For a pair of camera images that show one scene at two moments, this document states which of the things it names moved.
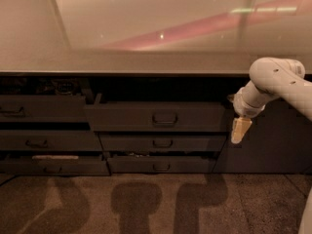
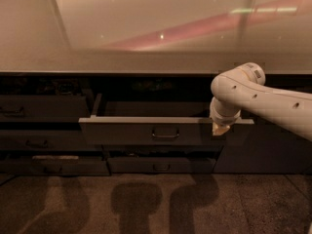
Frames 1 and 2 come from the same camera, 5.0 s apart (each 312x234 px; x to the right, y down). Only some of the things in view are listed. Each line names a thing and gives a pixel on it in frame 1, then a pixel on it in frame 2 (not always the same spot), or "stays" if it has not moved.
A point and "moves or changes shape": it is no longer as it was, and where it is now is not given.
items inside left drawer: [41, 85] stays
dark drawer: [154, 116] moves or changes shape
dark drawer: [161, 165] stays
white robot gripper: [243, 105] → [224, 118]
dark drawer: [43, 108] stays
